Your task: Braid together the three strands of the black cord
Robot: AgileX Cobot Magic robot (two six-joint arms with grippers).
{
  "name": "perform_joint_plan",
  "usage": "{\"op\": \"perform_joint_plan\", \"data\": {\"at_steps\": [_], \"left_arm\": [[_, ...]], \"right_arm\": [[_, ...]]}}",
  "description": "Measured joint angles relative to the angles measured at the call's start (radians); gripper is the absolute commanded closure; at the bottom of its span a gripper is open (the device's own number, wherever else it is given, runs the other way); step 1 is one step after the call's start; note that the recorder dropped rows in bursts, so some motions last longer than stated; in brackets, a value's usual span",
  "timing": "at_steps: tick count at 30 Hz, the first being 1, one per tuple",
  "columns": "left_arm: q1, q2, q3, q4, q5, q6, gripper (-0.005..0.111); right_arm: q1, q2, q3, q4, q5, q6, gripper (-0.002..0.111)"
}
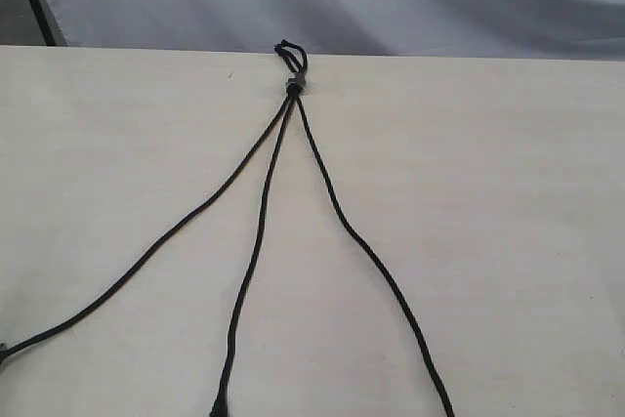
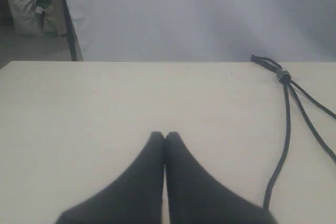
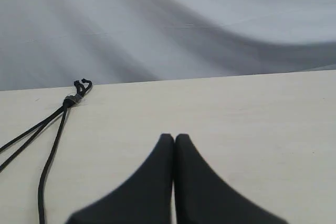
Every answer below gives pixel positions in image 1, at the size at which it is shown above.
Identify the grey cable sleeve connector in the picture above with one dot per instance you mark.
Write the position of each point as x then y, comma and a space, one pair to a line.
296, 84

